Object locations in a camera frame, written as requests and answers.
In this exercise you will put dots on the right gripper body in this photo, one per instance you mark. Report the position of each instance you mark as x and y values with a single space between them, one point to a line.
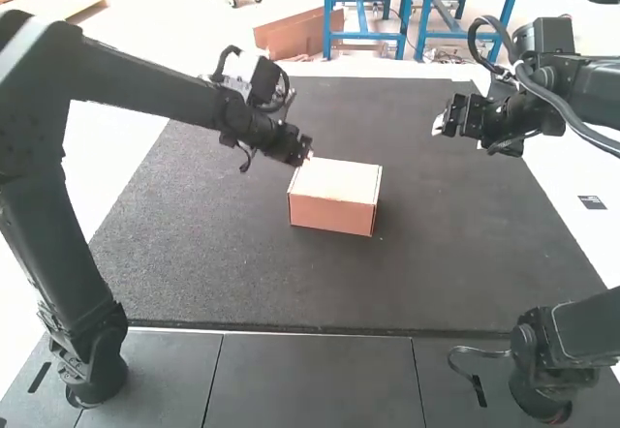
467 115

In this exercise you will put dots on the black mat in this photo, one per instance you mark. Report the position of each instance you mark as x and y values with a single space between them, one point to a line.
218 229

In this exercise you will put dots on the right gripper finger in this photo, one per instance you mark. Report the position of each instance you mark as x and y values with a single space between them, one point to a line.
440 124

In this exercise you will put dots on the black square label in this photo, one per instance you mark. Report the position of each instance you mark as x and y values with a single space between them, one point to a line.
593 201

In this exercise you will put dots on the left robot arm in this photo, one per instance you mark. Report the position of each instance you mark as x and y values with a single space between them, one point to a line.
48 108

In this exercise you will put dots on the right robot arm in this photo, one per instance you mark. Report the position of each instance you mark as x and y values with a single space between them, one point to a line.
591 79

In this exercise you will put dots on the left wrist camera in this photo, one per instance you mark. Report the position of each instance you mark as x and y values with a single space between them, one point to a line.
254 77

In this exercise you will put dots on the brown wooden boards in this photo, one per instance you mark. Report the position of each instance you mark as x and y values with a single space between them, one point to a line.
295 31

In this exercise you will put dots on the blue metal frame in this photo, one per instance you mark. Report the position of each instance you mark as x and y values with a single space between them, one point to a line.
508 2
404 11

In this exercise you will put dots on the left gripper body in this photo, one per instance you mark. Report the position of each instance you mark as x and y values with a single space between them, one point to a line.
288 142

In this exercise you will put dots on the dark base panel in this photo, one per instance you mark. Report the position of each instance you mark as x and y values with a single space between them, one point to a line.
164 384
315 384
465 404

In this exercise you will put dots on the cardboard box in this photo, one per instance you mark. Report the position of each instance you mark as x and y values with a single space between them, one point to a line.
334 195

